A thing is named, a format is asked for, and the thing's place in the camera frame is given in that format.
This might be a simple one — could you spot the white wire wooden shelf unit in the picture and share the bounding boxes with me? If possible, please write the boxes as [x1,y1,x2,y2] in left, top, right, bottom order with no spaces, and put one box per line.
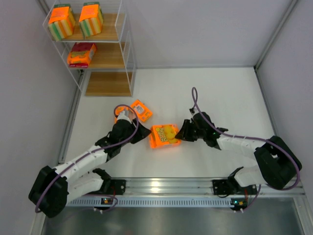
[43,0,136,96]

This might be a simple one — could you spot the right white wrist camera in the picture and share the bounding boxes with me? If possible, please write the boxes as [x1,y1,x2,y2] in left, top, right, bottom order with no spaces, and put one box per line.
[189,107,199,116]

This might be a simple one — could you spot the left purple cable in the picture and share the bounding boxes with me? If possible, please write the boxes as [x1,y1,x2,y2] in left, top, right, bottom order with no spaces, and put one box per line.
[34,104,139,213]

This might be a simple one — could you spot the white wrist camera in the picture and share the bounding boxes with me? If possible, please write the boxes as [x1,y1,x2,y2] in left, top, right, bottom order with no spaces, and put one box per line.
[189,107,199,116]
[117,110,135,123]

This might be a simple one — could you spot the striped sponge pack orange box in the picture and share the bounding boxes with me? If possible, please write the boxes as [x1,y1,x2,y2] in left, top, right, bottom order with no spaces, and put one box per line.
[48,4,75,41]

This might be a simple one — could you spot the slim orange sponge box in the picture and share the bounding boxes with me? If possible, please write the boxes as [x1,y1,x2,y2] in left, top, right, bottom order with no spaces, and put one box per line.
[114,106,128,123]

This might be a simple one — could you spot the yellow smiley sponge orange box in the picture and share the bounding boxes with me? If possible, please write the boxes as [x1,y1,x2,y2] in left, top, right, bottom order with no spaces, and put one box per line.
[149,124,181,149]

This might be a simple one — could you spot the pink sponge orange box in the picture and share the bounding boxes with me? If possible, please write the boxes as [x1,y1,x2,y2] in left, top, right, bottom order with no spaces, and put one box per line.
[67,43,97,69]

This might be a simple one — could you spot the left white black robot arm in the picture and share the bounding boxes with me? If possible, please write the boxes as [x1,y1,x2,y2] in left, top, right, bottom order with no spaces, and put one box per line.
[28,119,151,218]

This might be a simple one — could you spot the grey slotted cable duct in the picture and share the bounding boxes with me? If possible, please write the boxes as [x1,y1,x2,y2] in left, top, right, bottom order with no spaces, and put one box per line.
[68,196,245,208]

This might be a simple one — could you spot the orange box with barcode label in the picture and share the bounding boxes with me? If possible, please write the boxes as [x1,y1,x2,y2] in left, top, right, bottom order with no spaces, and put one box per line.
[130,99,153,122]

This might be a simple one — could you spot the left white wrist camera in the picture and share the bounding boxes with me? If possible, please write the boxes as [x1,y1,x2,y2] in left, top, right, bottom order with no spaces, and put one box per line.
[117,110,135,123]

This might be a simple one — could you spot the aluminium mounting rail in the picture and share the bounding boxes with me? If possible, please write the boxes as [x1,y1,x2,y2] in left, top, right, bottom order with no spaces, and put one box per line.
[66,177,306,195]

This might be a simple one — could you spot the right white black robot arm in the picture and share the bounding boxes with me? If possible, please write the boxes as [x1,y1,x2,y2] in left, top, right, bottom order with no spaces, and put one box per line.
[176,112,302,190]

